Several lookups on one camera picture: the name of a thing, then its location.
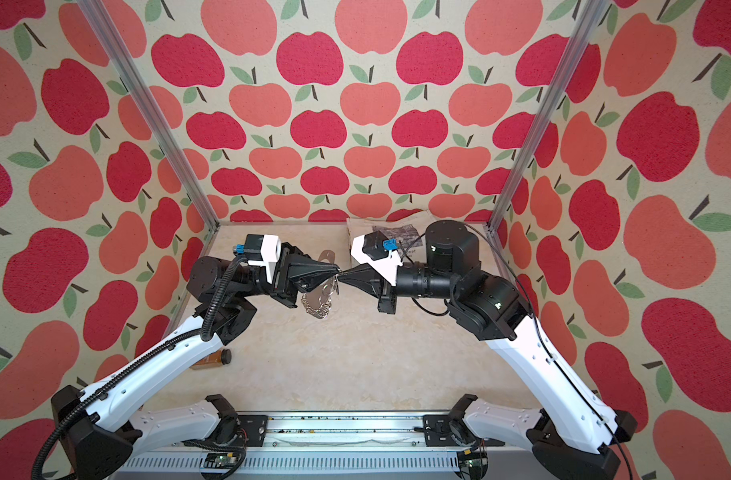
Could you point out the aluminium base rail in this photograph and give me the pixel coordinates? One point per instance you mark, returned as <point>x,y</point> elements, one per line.
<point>425,429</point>

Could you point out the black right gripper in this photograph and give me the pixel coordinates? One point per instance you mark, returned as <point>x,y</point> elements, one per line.
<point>371,283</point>

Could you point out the aluminium corner post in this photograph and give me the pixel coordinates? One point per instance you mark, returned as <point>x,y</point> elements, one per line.
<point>111,41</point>
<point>587,22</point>

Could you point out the aluminium corner post right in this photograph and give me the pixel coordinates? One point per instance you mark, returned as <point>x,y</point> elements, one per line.
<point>587,22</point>

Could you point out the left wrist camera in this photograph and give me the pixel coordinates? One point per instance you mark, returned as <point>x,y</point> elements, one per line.
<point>260,250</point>

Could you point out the metal key organizer plate with rings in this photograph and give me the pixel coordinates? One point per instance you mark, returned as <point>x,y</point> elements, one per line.
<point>318,302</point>

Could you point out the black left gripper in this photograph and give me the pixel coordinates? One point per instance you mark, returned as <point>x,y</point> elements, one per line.
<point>300,273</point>

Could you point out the beige canvas tote bag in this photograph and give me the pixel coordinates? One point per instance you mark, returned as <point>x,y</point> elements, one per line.
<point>406,230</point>

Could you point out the aluminium corner post left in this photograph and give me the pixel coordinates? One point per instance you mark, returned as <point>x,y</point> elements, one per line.
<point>111,41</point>

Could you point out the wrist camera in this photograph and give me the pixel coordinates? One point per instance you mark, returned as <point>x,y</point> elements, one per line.
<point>379,252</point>
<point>260,250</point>

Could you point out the perforated cable tray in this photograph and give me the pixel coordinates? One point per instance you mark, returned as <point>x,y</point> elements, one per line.
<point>260,462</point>

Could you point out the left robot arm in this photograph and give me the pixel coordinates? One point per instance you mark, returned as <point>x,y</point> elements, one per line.
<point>100,427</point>

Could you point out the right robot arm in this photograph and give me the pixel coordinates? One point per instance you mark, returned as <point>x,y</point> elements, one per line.
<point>573,434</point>

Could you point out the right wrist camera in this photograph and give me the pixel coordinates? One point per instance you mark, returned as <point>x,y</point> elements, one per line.
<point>379,252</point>

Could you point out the orange brown object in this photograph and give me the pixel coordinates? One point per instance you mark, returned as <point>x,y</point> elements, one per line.
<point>222,357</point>

